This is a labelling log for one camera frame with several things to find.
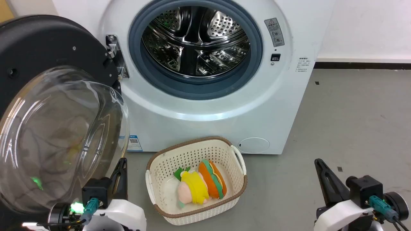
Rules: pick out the black door latch slot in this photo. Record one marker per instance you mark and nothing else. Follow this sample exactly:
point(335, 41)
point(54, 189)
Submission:
point(275, 57)

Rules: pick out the pink and yellow plush doll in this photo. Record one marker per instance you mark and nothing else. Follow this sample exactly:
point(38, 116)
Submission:
point(192, 189)

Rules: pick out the black round washer door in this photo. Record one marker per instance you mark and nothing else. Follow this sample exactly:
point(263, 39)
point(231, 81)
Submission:
point(48, 41)

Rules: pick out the metal door hinge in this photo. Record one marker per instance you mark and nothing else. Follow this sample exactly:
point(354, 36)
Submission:
point(116, 54)

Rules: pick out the white front-load washing machine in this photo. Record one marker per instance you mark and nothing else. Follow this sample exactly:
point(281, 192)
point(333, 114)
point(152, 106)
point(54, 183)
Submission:
point(205, 115)

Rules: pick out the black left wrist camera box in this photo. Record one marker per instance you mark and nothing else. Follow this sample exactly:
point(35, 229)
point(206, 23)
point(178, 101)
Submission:
point(96, 192)

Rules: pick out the stainless steel washer drum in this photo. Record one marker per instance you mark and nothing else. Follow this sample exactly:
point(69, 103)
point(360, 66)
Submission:
point(196, 41)

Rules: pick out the round white filter cover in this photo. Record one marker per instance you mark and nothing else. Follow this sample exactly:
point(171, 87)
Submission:
point(253, 145)

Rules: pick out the cream plastic laundry basket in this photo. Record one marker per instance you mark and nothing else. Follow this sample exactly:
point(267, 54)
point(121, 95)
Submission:
point(167, 166)

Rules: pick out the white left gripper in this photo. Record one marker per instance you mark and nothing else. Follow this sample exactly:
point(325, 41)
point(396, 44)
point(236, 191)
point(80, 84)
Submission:
point(123, 213)

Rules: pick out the clear glass door bowl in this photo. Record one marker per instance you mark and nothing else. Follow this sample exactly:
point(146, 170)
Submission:
point(54, 134)

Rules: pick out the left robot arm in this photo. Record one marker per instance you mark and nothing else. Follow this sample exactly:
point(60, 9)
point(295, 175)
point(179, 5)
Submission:
point(57, 214)

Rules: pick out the black wall baseboard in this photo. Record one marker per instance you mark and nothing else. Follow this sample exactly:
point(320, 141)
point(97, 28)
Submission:
point(362, 65)

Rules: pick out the blue energy label sticker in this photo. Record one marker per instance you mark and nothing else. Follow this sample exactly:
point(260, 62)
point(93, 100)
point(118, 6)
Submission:
point(134, 143)

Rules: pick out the orange hot dog plush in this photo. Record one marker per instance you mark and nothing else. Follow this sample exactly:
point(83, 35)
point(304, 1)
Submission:
point(213, 179)

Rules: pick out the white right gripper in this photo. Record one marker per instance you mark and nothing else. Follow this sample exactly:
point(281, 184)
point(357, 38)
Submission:
point(340, 216)

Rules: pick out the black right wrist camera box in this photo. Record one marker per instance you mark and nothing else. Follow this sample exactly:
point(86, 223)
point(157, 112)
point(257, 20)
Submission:
point(366, 189)

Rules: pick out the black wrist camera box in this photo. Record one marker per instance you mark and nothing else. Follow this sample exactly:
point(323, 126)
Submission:
point(366, 189)
point(96, 192)

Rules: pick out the grey warning sticker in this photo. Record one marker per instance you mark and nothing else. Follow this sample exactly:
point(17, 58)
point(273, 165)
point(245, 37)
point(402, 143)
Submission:
point(275, 32)

